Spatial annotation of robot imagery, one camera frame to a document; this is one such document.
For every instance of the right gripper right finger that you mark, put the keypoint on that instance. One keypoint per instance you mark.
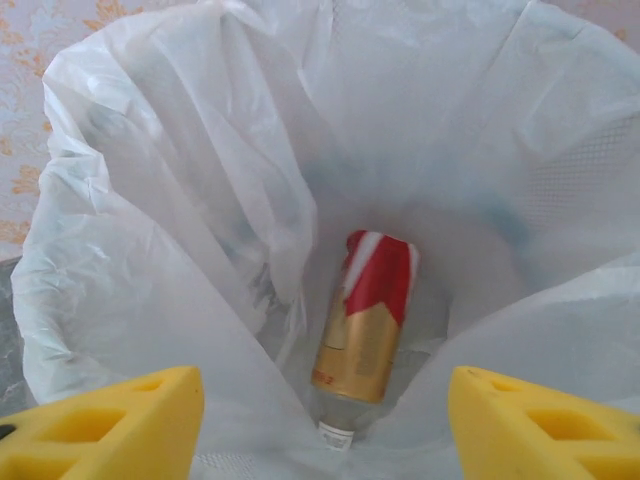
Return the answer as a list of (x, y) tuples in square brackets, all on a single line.
[(550, 435)]

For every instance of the white lined waste bin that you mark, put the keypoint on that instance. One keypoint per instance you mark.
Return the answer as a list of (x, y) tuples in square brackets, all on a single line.
[(200, 200)]

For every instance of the gold and red label bottle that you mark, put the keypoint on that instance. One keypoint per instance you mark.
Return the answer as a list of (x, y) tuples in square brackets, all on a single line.
[(362, 340)]

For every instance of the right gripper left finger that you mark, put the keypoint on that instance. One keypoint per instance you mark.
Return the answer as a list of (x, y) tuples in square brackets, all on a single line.
[(100, 430)]

